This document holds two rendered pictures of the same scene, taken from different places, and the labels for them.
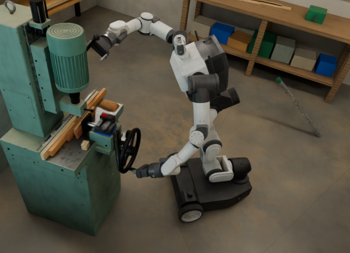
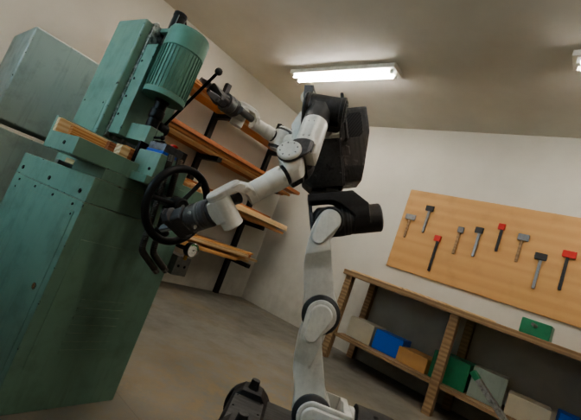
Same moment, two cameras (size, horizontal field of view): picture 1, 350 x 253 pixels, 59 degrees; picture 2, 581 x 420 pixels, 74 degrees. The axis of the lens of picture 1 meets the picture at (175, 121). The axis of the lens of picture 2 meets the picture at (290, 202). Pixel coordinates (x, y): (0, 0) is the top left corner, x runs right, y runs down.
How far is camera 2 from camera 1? 1.56 m
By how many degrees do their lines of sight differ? 54
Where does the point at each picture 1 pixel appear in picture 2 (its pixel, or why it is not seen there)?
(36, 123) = not seen: hidden behind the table
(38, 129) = not seen: hidden behind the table
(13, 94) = (90, 103)
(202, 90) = (321, 103)
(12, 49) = (128, 43)
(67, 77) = (161, 68)
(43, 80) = (133, 85)
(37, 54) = (148, 52)
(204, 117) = (312, 131)
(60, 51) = (172, 36)
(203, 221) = not seen: outside the picture
